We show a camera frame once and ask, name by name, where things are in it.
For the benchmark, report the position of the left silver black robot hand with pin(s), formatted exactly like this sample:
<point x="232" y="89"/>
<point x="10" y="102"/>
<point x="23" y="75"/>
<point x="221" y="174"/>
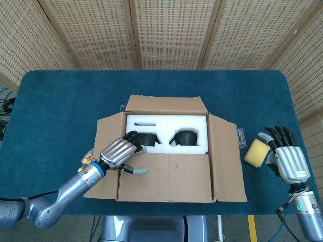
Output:
<point x="117" y="152"/>

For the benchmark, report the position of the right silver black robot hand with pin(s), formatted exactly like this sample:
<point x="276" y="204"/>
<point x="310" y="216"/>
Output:
<point x="290" y="161"/>

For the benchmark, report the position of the red cardboard box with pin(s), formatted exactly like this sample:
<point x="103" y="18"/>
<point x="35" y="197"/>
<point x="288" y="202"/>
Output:
<point x="164" y="176"/>

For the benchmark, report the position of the orange drink bottle yellow cap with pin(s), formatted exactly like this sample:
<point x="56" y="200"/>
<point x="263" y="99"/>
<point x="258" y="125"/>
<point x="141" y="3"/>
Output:
<point x="87" y="160"/>

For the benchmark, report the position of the black cup-shaped part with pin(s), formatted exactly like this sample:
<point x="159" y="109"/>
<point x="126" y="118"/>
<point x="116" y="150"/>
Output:
<point x="149" y="139"/>
<point x="185" y="137"/>

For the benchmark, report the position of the yellow sponge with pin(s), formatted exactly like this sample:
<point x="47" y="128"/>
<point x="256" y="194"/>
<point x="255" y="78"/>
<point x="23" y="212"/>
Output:
<point x="256" y="153"/>

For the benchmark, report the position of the white foam insert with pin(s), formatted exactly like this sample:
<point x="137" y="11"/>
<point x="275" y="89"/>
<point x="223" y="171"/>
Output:
<point x="164" y="126"/>

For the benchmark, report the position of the clear plastic case black insert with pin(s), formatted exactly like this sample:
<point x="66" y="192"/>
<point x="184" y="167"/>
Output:
<point x="241" y="137"/>

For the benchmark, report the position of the blue carpet table cover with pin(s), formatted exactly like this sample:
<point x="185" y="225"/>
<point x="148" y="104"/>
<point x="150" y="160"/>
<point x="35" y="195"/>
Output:
<point x="63" y="100"/>

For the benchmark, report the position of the grey robot torso base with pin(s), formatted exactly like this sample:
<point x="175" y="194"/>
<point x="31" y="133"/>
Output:
<point x="151" y="229"/>

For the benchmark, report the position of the woven folding screen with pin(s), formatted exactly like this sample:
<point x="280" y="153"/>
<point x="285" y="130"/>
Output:
<point x="161" y="32"/>

